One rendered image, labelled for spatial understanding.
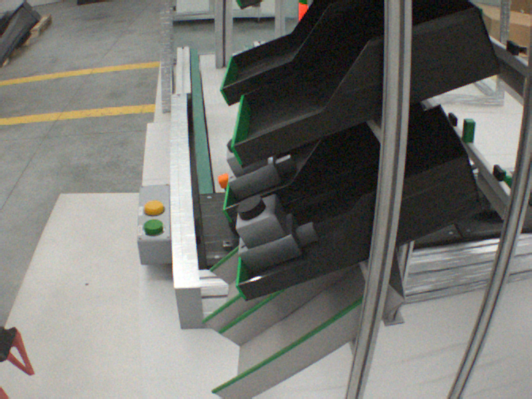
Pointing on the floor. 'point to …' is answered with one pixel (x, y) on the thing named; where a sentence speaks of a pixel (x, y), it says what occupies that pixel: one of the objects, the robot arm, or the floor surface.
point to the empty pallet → (41, 25)
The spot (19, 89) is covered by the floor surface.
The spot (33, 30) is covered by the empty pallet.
